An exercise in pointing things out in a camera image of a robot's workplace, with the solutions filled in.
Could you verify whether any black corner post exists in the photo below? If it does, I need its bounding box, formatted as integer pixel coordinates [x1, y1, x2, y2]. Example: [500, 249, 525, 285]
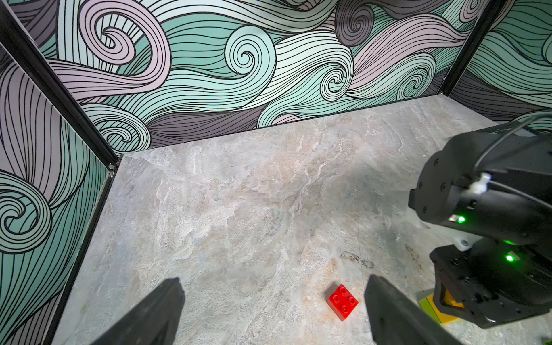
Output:
[438, 0, 507, 96]
[1, 1, 120, 170]

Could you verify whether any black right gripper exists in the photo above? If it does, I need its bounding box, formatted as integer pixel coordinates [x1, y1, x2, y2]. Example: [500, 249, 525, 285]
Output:
[429, 239, 551, 329]

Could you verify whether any red lego brick left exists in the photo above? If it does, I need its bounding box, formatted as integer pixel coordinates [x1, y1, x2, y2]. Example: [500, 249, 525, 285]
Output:
[326, 285, 359, 321]

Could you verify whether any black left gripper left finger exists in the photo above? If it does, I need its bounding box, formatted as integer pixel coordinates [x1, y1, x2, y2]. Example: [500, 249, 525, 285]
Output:
[93, 277, 185, 345]

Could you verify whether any long green lego brick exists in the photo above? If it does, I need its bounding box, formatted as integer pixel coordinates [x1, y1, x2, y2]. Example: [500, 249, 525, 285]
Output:
[418, 295, 441, 324]

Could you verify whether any yellow lego brick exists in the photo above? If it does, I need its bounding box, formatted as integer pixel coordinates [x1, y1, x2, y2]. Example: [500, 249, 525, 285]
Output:
[425, 290, 464, 325]

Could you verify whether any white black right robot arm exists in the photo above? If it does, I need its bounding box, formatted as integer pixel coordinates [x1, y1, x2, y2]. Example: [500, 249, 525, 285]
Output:
[408, 111, 551, 329]

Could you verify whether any black right corner post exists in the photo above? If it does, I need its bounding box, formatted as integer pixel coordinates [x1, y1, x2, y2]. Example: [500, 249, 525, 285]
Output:
[438, 0, 507, 96]

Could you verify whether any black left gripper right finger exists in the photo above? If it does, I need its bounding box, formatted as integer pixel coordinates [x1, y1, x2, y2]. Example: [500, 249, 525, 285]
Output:
[365, 275, 460, 345]

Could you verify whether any black left corner post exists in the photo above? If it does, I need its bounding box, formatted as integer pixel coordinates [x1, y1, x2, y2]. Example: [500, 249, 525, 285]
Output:
[1, 1, 120, 170]

